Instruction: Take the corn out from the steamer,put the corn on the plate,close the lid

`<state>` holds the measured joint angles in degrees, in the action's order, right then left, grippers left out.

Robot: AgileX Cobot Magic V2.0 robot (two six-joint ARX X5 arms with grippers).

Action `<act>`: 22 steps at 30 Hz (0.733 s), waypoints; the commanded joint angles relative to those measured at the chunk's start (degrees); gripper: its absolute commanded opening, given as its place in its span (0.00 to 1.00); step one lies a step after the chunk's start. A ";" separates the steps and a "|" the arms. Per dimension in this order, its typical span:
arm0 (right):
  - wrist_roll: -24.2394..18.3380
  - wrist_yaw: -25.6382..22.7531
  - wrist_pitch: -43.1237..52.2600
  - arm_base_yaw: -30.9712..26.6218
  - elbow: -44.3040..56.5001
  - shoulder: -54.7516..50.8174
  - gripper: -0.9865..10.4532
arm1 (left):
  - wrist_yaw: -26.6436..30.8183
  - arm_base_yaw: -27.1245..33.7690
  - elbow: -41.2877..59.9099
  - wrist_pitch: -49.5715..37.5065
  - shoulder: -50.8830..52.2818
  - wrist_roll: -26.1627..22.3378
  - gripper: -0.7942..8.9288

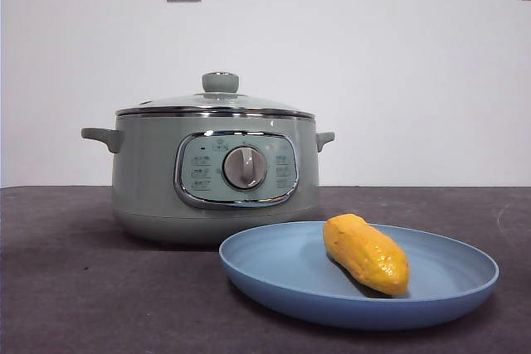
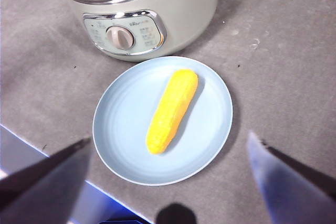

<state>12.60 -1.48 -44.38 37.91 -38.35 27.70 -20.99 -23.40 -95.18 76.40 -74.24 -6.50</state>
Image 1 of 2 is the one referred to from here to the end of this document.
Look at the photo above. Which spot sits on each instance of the glass lid with green knob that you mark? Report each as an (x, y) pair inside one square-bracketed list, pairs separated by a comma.
[(220, 82)]

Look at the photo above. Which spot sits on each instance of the yellow corn cob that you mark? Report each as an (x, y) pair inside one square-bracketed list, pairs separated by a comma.
[(361, 252)]

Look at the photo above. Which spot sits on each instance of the blue round plate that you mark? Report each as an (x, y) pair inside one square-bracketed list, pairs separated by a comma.
[(282, 271)]

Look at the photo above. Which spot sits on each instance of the sage green electric steamer pot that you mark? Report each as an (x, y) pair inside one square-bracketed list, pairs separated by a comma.
[(145, 180)]

